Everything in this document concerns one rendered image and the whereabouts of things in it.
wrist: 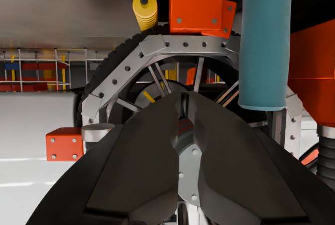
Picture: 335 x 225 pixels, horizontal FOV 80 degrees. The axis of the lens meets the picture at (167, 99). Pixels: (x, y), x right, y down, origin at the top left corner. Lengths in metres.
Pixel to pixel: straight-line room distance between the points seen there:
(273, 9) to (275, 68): 0.10
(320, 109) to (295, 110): 0.17
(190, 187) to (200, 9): 0.38
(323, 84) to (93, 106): 0.64
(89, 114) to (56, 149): 0.12
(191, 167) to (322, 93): 0.49
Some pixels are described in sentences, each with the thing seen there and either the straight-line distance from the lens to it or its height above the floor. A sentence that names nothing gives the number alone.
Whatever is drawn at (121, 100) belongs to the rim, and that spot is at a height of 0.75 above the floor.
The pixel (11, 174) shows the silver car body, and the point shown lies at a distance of 1.17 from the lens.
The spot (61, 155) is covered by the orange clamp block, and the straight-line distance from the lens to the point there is 0.57.
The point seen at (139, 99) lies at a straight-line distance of 0.99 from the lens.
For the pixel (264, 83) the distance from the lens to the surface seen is 0.40.
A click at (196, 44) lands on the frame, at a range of 0.50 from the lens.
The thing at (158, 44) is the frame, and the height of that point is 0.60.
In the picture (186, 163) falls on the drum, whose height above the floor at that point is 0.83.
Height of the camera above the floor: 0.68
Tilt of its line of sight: 6 degrees up
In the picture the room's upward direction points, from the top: 180 degrees counter-clockwise
